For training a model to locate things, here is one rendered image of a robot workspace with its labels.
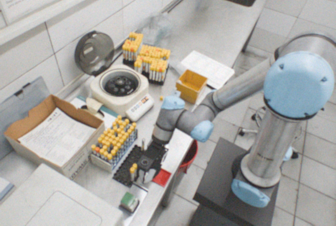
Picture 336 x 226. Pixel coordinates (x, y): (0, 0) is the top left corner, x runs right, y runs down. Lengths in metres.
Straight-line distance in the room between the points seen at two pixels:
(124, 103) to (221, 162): 0.49
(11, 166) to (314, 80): 1.08
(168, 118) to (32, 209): 0.45
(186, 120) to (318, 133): 2.17
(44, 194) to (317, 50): 0.71
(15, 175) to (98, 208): 0.53
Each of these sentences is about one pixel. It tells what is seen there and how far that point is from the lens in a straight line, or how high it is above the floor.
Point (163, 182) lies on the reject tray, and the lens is 1.04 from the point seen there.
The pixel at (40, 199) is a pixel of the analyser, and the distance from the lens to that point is 0.74.
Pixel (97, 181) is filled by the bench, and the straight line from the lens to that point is 1.05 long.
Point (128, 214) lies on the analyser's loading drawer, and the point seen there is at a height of 0.91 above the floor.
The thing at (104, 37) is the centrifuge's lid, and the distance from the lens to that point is 1.28.
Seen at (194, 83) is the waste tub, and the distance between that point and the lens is 1.38.
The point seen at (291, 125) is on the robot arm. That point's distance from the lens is 0.61.
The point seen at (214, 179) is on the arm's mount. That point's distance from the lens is 1.01.
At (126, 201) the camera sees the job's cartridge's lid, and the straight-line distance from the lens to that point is 0.90.
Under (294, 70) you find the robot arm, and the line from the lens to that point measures 0.50.
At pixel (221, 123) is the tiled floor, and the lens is 2.42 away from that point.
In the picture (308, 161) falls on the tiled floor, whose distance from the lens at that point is 2.56.
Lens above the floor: 1.83
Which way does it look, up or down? 47 degrees down
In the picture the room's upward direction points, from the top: 9 degrees clockwise
